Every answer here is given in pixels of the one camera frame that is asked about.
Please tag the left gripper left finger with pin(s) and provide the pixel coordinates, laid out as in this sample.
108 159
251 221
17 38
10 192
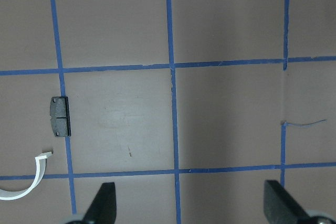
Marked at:
103 208

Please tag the black brake pad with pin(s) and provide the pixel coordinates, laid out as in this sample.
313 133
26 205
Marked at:
60 117

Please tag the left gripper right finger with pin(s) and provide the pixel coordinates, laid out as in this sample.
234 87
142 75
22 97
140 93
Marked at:
280 207

